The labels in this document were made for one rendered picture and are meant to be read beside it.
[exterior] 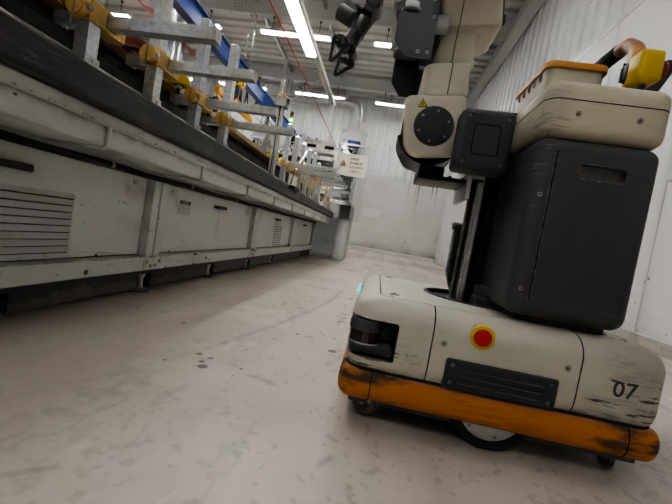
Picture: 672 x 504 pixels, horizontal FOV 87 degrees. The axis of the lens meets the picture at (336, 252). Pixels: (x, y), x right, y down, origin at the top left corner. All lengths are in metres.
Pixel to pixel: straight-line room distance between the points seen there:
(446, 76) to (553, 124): 0.31
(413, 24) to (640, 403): 1.00
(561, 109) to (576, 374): 0.55
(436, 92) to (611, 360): 0.73
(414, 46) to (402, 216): 10.73
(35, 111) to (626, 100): 1.26
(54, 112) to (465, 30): 1.04
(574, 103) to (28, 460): 1.16
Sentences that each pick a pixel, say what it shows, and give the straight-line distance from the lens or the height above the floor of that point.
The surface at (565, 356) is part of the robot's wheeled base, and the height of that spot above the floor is 0.24.
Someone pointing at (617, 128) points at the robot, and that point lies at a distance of 0.97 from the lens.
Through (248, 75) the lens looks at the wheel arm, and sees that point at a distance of 1.25.
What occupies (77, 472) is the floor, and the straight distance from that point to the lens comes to 0.71.
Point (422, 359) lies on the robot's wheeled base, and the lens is 0.81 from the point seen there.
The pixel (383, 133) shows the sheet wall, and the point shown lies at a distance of 12.16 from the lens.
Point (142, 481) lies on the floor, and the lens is 0.68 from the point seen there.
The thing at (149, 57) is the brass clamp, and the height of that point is 0.83.
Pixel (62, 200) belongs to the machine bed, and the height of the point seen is 0.36.
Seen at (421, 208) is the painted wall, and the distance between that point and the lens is 11.78.
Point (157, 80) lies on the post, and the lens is 1.34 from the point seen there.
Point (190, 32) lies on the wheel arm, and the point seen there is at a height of 0.82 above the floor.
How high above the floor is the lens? 0.40
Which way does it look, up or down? 3 degrees down
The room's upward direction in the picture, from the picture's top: 10 degrees clockwise
